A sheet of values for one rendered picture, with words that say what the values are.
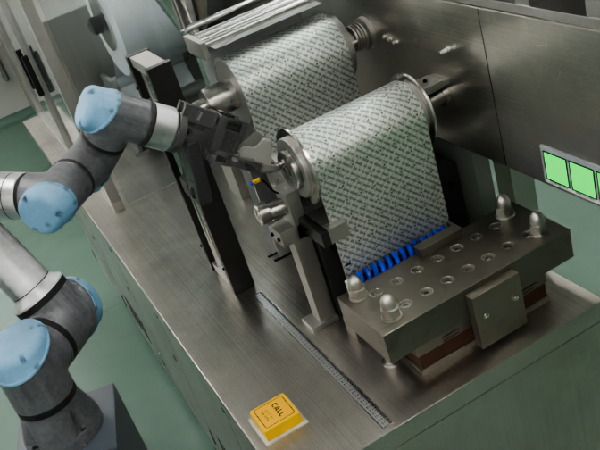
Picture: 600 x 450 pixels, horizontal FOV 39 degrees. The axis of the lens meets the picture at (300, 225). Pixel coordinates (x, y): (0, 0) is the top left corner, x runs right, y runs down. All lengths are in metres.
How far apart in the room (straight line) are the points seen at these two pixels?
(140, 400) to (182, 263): 1.26
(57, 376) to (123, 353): 1.95
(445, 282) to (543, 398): 0.29
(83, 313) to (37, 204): 0.42
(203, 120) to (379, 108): 0.32
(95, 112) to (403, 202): 0.58
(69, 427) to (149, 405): 1.58
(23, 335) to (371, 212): 0.67
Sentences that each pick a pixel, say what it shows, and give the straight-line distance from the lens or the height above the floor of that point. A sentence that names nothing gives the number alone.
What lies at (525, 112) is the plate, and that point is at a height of 1.27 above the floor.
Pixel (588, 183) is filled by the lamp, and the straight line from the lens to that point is 1.39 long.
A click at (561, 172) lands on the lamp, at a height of 1.18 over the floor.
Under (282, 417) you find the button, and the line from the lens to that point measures 1.49.
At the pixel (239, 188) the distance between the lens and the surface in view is 2.25.
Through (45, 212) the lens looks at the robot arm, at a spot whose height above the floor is 1.40.
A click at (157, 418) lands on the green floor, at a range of 3.15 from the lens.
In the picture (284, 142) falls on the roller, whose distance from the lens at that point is 1.49.
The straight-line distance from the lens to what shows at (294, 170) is 1.47.
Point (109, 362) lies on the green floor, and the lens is 3.54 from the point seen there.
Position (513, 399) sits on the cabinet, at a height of 0.81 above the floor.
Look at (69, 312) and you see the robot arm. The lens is 1.67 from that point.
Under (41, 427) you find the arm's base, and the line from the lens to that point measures 1.65.
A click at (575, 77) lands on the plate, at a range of 1.32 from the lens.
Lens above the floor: 1.89
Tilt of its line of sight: 29 degrees down
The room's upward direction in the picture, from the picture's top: 18 degrees counter-clockwise
